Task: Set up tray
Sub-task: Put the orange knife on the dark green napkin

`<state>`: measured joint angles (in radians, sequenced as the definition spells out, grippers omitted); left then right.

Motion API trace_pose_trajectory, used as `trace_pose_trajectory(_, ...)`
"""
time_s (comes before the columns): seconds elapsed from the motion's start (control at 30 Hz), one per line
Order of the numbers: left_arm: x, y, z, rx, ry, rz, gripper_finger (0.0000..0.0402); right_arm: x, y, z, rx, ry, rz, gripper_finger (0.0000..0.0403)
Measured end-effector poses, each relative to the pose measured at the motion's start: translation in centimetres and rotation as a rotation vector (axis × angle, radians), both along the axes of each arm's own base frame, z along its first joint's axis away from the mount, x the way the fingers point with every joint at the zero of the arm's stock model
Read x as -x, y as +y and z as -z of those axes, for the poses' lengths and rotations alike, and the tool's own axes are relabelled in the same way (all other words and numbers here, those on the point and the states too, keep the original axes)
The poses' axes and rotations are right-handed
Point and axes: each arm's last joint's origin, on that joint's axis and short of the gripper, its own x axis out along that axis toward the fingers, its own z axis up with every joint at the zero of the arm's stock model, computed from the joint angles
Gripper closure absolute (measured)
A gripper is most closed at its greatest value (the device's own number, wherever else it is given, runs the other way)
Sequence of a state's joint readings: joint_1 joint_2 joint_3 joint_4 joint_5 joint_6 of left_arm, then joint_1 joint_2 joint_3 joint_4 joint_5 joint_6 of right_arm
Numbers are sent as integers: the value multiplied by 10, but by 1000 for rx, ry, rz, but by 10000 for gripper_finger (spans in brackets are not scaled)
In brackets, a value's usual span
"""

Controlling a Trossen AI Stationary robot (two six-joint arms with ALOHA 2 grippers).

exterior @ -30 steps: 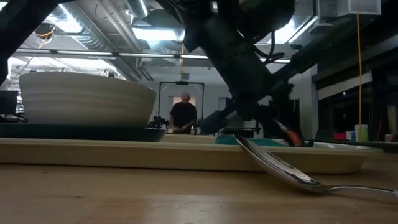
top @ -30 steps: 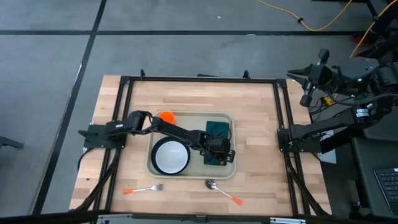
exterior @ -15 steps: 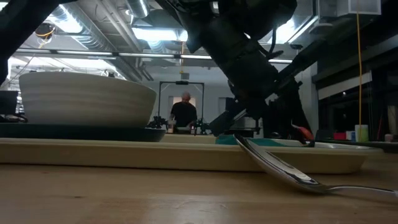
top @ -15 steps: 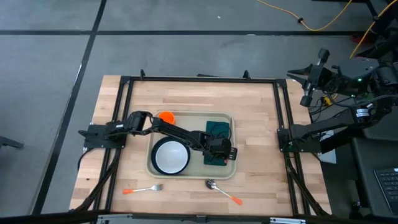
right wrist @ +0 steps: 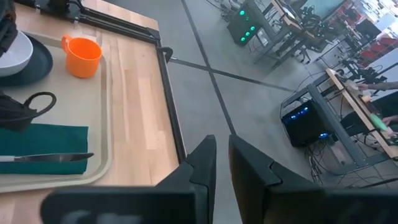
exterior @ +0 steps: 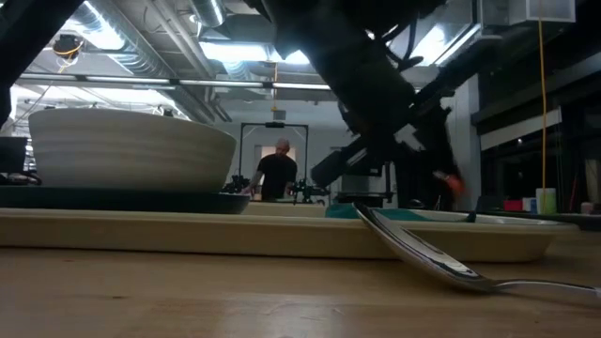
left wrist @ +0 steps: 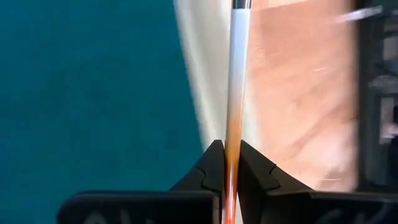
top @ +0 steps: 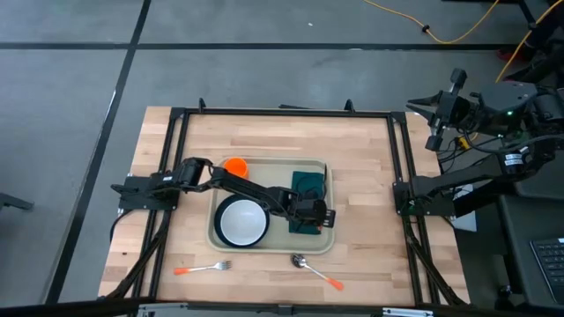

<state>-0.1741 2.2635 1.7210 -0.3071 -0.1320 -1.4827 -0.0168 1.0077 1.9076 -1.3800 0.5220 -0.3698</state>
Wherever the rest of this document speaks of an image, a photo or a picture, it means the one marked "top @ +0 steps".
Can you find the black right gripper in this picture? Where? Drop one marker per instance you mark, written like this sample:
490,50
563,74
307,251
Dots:
451,110

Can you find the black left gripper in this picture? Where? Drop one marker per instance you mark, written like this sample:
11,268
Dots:
317,211

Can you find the dark green cloth napkin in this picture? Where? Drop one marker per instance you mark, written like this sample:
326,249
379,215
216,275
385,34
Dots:
306,178

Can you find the white bowl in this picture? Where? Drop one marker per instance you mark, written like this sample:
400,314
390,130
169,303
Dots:
242,222

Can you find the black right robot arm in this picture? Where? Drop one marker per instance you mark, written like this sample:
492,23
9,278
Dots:
462,178

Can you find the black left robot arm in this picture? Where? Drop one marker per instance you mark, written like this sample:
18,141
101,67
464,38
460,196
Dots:
247,187

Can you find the beige plastic tray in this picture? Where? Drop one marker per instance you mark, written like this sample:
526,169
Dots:
282,240

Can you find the orange mug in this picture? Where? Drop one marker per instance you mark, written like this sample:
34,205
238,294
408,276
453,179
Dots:
235,166

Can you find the red floor object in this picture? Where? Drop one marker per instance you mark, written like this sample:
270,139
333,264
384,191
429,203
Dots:
511,55

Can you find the white paper sheet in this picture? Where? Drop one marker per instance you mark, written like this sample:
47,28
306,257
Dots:
467,222

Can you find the black stand legs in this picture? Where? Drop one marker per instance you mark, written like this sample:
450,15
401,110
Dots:
544,33

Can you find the dark grey desk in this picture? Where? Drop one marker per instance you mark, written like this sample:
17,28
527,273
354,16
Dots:
520,246
542,185

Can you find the black keyboard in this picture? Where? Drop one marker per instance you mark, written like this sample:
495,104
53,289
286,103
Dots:
551,264

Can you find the dark grey stand foot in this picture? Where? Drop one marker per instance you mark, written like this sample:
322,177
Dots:
13,201

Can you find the black aluminium table frame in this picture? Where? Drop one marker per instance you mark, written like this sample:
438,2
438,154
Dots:
286,112

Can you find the black camera rig bar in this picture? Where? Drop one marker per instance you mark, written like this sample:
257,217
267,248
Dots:
66,308

